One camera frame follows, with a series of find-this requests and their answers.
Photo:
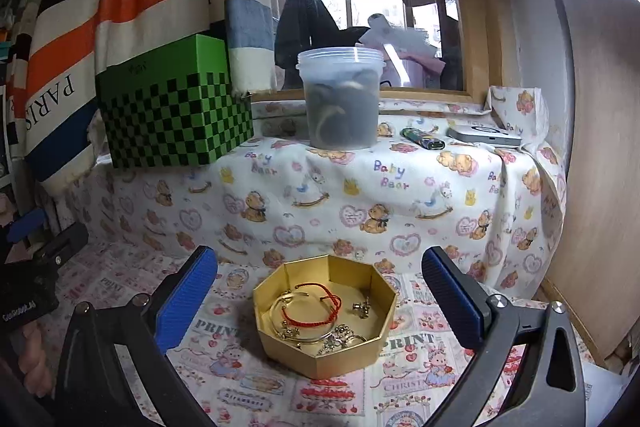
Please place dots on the clear plastic lidded tub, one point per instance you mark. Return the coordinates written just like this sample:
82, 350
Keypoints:
342, 92

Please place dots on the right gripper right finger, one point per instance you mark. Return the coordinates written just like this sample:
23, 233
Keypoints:
548, 388

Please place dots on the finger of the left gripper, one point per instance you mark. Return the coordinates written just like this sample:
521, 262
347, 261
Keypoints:
23, 226

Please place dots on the print patterned table cloth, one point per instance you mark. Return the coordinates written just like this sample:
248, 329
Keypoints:
322, 317

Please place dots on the colourful lighter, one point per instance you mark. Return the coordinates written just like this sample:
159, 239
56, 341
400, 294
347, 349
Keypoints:
423, 139

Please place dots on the striped Paris curtain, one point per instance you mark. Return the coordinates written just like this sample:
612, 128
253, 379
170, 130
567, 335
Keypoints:
62, 45

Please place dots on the white paper sheet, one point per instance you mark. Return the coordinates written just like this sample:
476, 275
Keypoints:
603, 389

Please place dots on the yellow octagonal cardboard box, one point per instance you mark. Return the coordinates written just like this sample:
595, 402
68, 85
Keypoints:
304, 318

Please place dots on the wooden window frame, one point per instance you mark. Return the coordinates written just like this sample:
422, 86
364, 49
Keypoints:
475, 6

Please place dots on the black hanging garment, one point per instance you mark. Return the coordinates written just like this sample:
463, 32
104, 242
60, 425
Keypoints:
307, 25

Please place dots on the silver flat device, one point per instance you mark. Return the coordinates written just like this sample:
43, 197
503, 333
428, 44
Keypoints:
479, 133

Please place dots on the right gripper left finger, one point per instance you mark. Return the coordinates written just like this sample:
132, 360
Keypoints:
92, 388

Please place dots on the baby bear patterned cloth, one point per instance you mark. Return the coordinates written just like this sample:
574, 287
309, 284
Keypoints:
498, 212

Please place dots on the green black checkered box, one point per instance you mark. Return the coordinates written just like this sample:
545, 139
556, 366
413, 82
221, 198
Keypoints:
173, 106

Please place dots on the person's left hand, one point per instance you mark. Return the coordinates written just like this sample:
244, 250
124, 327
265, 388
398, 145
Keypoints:
32, 360

